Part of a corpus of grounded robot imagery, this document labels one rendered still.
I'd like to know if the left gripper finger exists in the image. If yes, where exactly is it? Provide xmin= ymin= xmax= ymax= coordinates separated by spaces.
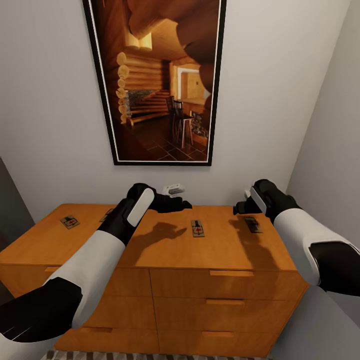
xmin=182 ymin=200 xmax=193 ymax=210

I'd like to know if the mousetrap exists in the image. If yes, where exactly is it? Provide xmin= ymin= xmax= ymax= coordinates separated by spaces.
xmin=191 ymin=219 xmax=205 ymax=238
xmin=100 ymin=208 xmax=114 ymax=223
xmin=244 ymin=216 xmax=263 ymax=234
xmin=60 ymin=214 xmax=81 ymax=230

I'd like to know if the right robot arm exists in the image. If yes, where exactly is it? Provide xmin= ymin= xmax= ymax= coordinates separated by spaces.
xmin=233 ymin=180 xmax=360 ymax=328

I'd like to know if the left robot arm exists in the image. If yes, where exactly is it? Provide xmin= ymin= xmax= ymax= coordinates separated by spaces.
xmin=0 ymin=183 xmax=193 ymax=360

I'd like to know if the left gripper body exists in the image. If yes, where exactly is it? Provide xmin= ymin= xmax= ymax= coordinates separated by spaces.
xmin=157 ymin=195 xmax=183 ymax=213

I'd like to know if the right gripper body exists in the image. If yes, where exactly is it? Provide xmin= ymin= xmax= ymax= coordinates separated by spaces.
xmin=236 ymin=199 xmax=263 ymax=215

